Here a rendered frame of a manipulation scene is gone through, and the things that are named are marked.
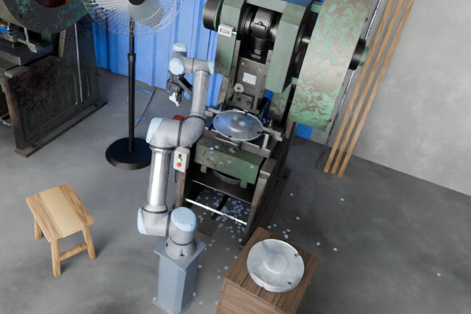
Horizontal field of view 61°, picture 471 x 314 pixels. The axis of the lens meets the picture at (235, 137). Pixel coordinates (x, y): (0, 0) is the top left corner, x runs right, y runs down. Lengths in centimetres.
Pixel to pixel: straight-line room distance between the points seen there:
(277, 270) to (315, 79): 97
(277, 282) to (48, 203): 130
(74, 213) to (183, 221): 74
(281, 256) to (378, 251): 99
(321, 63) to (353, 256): 156
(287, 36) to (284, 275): 117
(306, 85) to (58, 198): 150
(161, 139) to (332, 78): 77
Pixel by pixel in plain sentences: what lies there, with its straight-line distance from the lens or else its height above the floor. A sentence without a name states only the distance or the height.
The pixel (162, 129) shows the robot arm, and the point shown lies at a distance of 174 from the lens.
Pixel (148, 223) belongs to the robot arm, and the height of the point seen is 65.
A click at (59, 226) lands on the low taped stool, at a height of 33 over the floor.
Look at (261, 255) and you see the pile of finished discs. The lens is 214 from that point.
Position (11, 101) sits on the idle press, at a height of 45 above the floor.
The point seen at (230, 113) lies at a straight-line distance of 235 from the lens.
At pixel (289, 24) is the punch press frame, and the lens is 195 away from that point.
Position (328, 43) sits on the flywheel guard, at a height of 148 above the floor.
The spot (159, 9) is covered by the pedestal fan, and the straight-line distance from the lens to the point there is 248.
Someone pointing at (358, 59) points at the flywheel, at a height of 134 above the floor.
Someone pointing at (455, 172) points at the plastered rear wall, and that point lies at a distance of 379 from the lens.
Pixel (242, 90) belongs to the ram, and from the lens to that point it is 219.
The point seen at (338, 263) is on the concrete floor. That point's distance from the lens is 278.
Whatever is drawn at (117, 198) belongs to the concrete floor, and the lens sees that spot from 286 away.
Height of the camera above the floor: 205
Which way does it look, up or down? 36 degrees down
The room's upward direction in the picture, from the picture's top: 11 degrees clockwise
